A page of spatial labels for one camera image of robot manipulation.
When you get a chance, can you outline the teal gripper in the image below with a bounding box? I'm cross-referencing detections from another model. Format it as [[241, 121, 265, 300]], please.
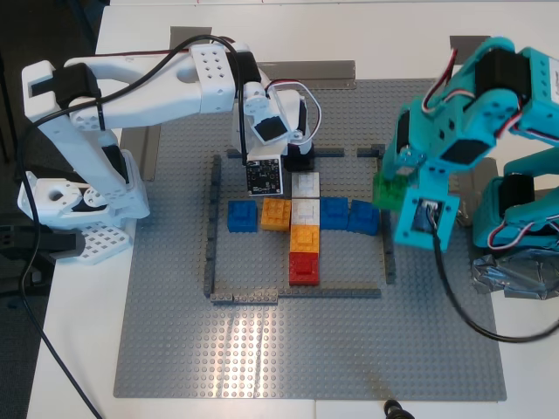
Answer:
[[378, 104, 499, 193]]

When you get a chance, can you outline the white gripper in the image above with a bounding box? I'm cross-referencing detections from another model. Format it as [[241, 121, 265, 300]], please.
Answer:
[[238, 82, 315, 161]]

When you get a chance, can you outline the black lego cube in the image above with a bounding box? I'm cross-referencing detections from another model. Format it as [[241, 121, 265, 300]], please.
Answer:
[[282, 146, 316, 173]]

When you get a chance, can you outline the green lego cube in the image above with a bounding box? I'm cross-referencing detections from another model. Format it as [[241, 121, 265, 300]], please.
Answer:
[[372, 172, 414, 215]]

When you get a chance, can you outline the white lego cube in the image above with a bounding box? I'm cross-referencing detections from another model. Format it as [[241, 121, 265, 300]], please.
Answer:
[[291, 198, 322, 228], [291, 172, 322, 200]]

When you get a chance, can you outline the blue lego cube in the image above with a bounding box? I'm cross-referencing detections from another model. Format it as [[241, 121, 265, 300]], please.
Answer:
[[348, 199, 380, 237], [227, 199, 258, 235], [321, 196, 350, 231]]

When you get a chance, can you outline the orange lego cube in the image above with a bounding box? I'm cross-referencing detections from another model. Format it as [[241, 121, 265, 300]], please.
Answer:
[[260, 197, 293, 232], [289, 224, 321, 254]]

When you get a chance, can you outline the red lego cube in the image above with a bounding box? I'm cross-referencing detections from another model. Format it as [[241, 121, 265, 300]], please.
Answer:
[[288, 251, 322, 287]]

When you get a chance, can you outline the grey tape square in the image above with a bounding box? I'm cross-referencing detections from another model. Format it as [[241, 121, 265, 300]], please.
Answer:
[[169, 26, 211, 50], [449, 35, 493, 66]]

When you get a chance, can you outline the light grey brick strip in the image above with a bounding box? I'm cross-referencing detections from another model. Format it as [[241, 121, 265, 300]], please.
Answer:
[[210, 290, 280, 306]]

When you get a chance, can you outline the small black object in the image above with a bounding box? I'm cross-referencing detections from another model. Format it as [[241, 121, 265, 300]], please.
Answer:
[[383, 399, 411, 419]]

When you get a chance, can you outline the grey lego baseplate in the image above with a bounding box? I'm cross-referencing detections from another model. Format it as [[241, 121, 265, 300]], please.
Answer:
[[113, 77, 508, 401]]

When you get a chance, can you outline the black table clamp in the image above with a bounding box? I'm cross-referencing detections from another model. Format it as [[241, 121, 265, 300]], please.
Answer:
[[0, 222, 88, 280]]

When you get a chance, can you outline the long dark grey brick wall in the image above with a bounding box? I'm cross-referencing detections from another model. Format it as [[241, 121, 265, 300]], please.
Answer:
[[203, 153, 223, 297], [225, 148, 345, 159], [277, 287, 382, 300], [375, 155, 397, 285]]

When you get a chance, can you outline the black camera circuit board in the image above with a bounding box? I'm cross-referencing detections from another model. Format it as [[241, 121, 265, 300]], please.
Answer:
[[245, 148, 286, 197]]

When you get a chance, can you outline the teal camera mount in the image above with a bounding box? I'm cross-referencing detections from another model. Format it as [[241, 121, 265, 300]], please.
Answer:
[[391, 187, 460, 254]]

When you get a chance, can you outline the grey duct tape strip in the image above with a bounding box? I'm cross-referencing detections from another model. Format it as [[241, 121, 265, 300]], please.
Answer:
[[119, 124, 162, 183], [256, 60, 357, 92], [453, 156, 499, 228]]

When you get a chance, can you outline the black cable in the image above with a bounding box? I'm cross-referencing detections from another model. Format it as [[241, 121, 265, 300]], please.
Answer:
[[17, 34, 245, 419], [431, 226, 559, 344]]

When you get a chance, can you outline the crumpled silver duct tape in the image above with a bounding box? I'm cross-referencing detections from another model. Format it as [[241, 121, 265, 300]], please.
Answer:
[[470, 251, 559, 302]]

